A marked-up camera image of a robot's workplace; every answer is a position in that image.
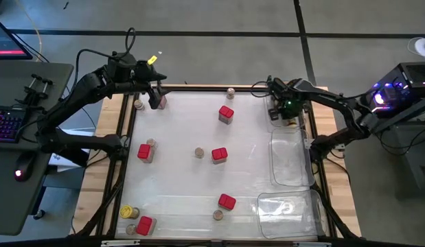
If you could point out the backlit black keyboard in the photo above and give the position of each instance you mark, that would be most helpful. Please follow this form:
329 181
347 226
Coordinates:
6 123

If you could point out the black desk caster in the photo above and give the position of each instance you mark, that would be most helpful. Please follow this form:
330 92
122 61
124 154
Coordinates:
38 214

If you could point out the black lit computer tower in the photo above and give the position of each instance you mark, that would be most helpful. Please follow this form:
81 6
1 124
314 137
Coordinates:
404 82

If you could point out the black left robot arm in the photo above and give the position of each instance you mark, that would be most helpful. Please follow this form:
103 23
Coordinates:
75 99

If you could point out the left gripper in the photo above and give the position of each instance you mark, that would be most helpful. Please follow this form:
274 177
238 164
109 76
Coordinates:
150 73

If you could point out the black table frame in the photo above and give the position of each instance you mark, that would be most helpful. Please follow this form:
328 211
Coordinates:
198 89

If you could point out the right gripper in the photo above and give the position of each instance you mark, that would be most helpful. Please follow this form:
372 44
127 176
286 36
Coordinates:
287 99

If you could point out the red-lid smoked paprika tin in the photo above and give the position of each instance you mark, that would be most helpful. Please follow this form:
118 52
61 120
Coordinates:
219 153
143 151
144 224
163 103
226 112
227 201

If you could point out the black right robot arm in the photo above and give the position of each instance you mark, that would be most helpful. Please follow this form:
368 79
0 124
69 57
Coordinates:
332 101

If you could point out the grey side table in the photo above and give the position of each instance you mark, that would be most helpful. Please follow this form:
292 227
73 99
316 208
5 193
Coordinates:
421 164

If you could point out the black computer mouse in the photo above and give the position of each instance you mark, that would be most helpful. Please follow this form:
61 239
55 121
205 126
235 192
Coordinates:
25 166

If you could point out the dark grey desk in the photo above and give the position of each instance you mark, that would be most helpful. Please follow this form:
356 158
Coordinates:
13 206

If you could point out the black clamp stand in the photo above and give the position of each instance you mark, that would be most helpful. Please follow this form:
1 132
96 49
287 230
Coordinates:
33 94

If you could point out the silver bracket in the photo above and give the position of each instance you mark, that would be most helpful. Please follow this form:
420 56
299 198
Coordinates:
119 243
311 244

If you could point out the yellow tag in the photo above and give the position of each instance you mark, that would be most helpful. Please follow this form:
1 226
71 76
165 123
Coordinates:
152 60

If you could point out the black computer monitor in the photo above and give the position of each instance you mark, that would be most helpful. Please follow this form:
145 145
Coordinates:
6 41

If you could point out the white paper sheets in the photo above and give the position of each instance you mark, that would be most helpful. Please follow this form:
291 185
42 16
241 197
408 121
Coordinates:
69 161

